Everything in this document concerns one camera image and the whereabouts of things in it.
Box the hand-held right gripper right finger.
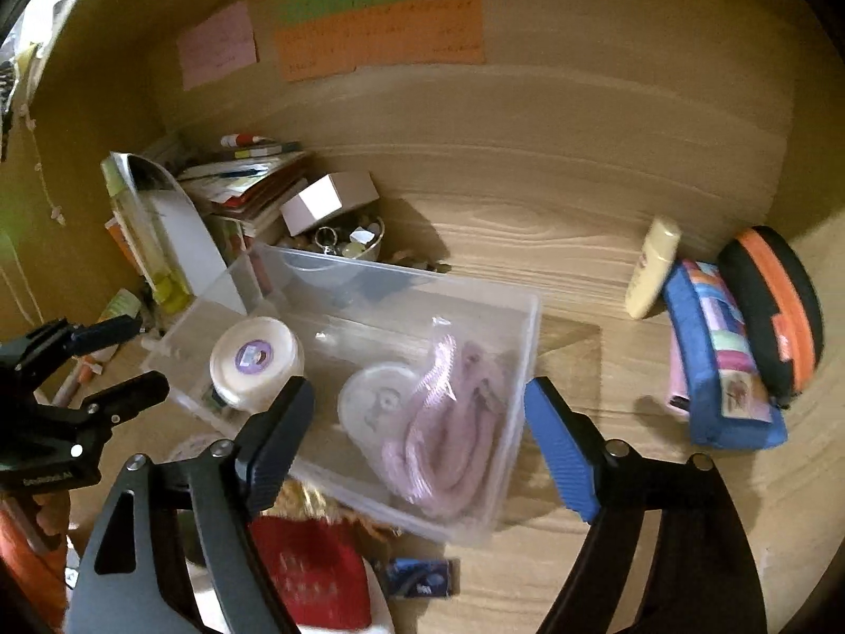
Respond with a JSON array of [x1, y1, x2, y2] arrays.
[[523, 376, 770, 634]]

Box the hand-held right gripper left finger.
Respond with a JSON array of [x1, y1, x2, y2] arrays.
[[64, 376, 316, 634]]

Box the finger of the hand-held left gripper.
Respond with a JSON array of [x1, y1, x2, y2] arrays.
[[82, 371, 171, 425], [69, 314, 145, 356]]

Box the wooden desktop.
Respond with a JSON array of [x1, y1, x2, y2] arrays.
[[62, 138, 845, 634]]

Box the yellow green paper tag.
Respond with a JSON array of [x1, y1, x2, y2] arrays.
[[98, 286, 144, 326]]

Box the golden tinsel cloth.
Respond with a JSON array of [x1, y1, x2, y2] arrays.
[[280, 479, 400, 539]]

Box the white tape roll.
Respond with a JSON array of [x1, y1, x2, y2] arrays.
[[210, 315, 306, 412]]

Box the red fabric pouch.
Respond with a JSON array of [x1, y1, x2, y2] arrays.
[[249, 514, 372, 630]]

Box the pink flat case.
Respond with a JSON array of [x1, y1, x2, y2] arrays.
[[666, 329, 696, 418]]

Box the clear plastic storage box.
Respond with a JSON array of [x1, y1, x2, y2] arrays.
[[140, 241, 543, 548]]

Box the blue patchwork pencil case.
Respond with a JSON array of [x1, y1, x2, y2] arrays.
[[663, 259, 789, 451]]

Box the small dark blue packet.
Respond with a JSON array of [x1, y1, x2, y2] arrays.
[[378, 557, 461, 600]]

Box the pale yellow lotion bottle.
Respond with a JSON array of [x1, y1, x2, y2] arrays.
[[624, 216, 683, 320]]

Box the stack of books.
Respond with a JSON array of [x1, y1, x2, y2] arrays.
[[177, 138, 313, 242]]

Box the glass bowl of trinkets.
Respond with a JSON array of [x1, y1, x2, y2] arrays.
[[283, 210, 388, 266]]

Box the scattered brown beads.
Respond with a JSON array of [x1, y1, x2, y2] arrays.
[[388, 246, 454, 274]]

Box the black and orange zip case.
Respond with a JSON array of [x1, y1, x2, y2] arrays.
[[717, 226, 825, 408]]

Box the small pink cardboard box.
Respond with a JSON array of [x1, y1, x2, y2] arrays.
[[280, 170, 381, 237]]

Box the pink sticky note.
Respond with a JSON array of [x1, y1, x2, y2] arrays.
[[176, 1, 258, 91]]

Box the orange sticky note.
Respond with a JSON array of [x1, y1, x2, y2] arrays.
[[273, 0, 487, 84]]

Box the pink rope in clear bag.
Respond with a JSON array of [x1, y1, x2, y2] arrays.
[[381, 317, 524, 521]]

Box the hanging bead string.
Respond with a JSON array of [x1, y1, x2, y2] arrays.
[[18, 104, 68, 224]]

